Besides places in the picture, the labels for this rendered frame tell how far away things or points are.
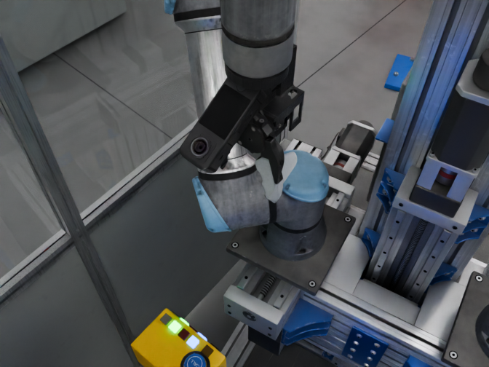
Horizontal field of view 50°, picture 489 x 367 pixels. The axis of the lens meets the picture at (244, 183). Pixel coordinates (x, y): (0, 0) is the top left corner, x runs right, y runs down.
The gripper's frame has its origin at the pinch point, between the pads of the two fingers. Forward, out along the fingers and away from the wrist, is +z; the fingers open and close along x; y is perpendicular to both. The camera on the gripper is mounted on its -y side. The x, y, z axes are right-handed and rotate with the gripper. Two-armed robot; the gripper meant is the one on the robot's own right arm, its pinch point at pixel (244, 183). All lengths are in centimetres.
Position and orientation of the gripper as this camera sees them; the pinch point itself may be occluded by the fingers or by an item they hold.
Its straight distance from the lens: 71.6
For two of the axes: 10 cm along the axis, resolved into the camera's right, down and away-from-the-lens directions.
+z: 0.0, 6.1, 7.9
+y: 6.3, -6.1, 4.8
